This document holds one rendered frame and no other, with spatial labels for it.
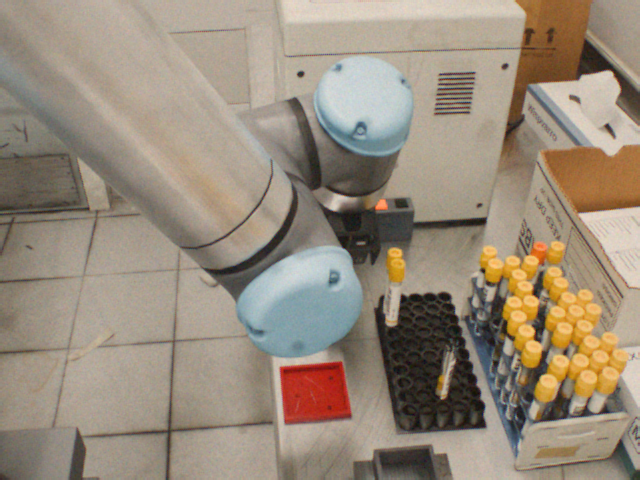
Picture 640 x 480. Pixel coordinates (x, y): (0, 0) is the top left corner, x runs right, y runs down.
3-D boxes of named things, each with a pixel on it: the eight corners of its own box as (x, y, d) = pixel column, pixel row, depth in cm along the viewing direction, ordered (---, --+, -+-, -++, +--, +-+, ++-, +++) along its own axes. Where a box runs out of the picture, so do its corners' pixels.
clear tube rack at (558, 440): (459, 317, 79) (468, 271, 74) (539, 309, 80) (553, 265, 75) (514, 471, 63) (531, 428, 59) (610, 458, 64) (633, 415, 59)
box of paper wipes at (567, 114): (522, 115, 115) (535, 47, 107) (581, 110, 117) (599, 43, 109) (582, 190, 98) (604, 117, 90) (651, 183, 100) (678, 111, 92)
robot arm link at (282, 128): (172, 193, 44) (330, 149, 46) (151, 114, 53) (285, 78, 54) (199, 278, 49) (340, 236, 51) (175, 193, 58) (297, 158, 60)
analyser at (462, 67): (275, 126, 112) (268, -58, 93) (438, 118, 114) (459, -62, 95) (290, 248, 88) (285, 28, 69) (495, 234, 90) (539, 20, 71)
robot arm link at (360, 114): (292, 62, 50) (398, 36, 51) (288, 134, 60) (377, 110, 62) (327, 152, 48) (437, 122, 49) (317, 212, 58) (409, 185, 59)
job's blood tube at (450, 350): (429, 401, 69) (444, 337, 63) (442, 400, 69) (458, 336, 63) (432, 411, 68) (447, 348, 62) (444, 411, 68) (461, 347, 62)
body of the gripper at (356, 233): (305, 271, 73) (311, 232, 62) (298, 198, 76) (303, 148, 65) (376, 266, 74) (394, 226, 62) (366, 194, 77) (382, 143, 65)
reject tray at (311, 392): (279, 371, 73) (279, 366, 72) (342, 365, 73) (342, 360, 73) (284, 423, 68) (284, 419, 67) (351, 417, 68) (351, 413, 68)
